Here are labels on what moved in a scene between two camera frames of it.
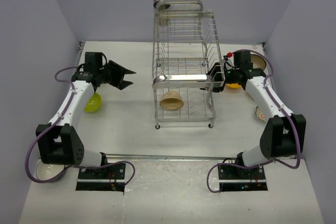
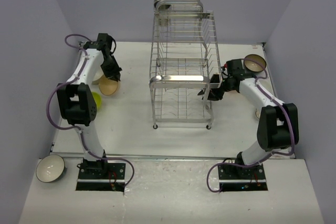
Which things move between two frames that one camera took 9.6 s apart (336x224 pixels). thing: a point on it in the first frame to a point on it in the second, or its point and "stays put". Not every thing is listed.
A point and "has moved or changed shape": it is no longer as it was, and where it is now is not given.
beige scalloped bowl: [259, 115] stays put
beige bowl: [171, 99] to [107, 86]
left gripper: [119, 72] to [114, 74]
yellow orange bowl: [233, 85] has moved or changed shape
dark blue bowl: [259, 61] stays put
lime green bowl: [94, 103] stays put
